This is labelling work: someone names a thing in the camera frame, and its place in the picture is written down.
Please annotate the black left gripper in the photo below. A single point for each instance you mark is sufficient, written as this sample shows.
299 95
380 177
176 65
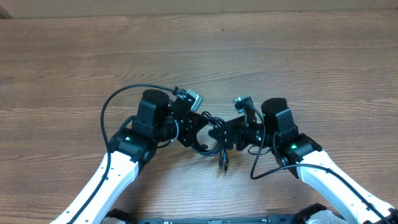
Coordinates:
192 121

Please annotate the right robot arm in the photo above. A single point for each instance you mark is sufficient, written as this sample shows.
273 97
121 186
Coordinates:
273 127

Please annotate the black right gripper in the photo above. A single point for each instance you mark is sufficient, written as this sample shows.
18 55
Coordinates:
236 129

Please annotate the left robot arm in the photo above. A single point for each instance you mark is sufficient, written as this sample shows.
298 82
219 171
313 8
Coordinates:
158 122

